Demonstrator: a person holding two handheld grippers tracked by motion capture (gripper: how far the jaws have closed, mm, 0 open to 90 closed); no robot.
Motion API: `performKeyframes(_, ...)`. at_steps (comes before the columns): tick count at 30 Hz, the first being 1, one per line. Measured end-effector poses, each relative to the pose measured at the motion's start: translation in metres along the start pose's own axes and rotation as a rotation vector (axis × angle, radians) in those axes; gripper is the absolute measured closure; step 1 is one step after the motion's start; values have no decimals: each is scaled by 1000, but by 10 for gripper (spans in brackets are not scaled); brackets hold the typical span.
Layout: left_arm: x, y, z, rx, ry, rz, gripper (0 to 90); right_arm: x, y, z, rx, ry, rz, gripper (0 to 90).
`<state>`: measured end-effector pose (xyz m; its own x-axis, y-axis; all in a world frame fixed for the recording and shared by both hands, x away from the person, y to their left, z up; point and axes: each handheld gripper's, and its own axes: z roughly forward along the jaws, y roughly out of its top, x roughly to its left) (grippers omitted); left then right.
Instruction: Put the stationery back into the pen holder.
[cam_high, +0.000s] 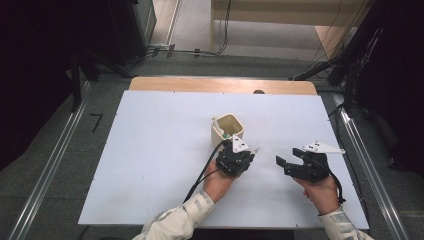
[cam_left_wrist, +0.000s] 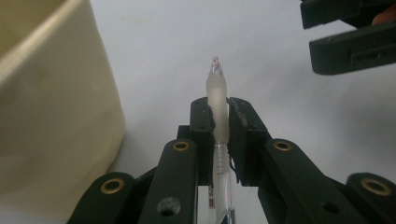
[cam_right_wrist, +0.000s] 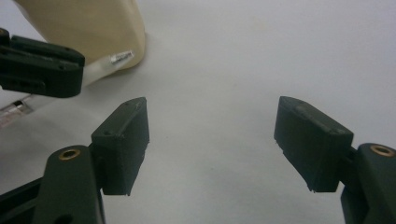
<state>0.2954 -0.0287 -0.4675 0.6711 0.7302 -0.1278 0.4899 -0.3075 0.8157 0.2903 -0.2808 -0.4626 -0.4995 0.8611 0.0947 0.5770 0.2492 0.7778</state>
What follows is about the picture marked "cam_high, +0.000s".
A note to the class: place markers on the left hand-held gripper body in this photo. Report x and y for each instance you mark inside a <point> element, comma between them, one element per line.
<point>233,161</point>

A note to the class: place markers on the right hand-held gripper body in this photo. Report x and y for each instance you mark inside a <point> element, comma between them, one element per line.
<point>311,170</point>

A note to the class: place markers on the beige square cup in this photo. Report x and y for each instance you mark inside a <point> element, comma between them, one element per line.
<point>216,140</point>

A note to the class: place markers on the white pen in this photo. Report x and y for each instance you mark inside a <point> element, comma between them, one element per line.
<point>217,126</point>

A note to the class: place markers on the person's right hand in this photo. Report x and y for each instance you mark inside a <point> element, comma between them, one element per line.
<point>321,195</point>

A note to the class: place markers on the person's left hand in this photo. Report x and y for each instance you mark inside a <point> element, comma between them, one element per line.
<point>216,183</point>

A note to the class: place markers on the wooden table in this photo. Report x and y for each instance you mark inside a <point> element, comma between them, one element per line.
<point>216,85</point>

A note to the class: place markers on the white table cover sheet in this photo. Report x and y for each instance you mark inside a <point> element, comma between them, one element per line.
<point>150,133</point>

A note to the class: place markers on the black tripod stand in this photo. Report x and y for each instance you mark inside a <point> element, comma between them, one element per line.
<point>350,50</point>

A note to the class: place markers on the dark curtain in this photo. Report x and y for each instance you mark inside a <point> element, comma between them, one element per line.
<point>36,66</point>
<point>400,83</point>

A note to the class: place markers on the beige wooden shelf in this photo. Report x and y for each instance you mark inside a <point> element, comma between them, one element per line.
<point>283,11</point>

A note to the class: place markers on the dark cabinet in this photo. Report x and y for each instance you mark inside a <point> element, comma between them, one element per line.
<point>136,30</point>

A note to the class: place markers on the black metal stand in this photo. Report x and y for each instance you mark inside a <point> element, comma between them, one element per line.
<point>76,80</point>

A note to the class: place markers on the aluminium floor rail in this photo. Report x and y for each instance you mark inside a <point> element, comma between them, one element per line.
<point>370,166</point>
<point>50,166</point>

